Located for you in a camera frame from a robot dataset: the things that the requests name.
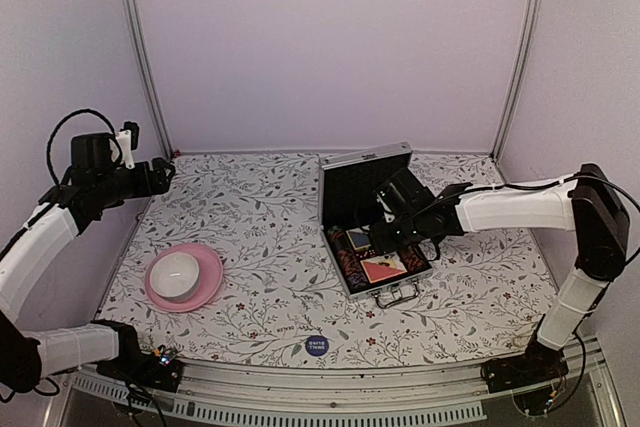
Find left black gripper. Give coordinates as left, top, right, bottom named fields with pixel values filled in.
left=95, top=156, right=176, bottom=206

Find orange black chip roll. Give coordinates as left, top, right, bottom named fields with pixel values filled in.
left=398, top=246, right=428, bottom=273

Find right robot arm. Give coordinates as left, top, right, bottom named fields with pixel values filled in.
left=368, top=163, right=636, bottom=383

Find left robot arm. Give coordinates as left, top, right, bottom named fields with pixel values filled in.
left=1, top=123, right=175, bottom=393

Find red dice row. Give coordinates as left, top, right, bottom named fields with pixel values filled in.
left=355, top=249, right=378, bottom=260

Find red card deck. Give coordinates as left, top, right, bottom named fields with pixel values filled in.
left=360, top=254, right=407, bottom=284

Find aluminium poker case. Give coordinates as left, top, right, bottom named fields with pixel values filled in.
left=318, top=142, right=433, bottom=309

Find chip row in case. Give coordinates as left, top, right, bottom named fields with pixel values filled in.
left=327, top=226, right=369, bottom=293

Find white bowl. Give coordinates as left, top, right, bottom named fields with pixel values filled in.
left=149, top=252, right=200, bottom=301

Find pink plate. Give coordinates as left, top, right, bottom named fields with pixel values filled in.
left=144, top=243, right=223, bottom=313

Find blue small blind button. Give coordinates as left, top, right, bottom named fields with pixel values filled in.
left=305, top=335, right=330, bottom=357

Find white dealer button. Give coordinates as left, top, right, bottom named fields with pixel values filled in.
left=273, top=322, right=298, bottom=340

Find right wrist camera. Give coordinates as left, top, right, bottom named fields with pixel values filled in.
left=376, top=191, right=397, bottom=223

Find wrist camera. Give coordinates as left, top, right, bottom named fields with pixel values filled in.
left=376, top=191, right=397, bottom=223
left=111, top=121, right=140, bottom=170

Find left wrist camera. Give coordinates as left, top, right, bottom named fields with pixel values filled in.
left=111, top=121, right=140, bottom=170

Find left black cable loop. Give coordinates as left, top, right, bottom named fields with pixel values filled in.
left=44, top=108, right=119, bottom=183

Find front aluminium rail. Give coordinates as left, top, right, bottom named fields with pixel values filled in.
left=67, top=347, right=626, bottom=426

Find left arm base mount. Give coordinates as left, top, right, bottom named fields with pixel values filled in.
left=96, top=345, right=185, bottom=393

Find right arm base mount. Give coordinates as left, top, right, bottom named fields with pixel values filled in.
left=480, top=341, right=569, bottom=393

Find left aluminium frame post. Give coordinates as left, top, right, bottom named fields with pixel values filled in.
left=122, top=0, right=174, bottom=159

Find aluminium frame post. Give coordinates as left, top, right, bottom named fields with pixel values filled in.
left=491, top=0, right=543, bottom=163
left=122, top=0, right=174, bottom=159

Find right aluminium frame post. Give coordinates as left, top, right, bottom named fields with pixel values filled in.
left=491, top=0, right=543, bottom=163

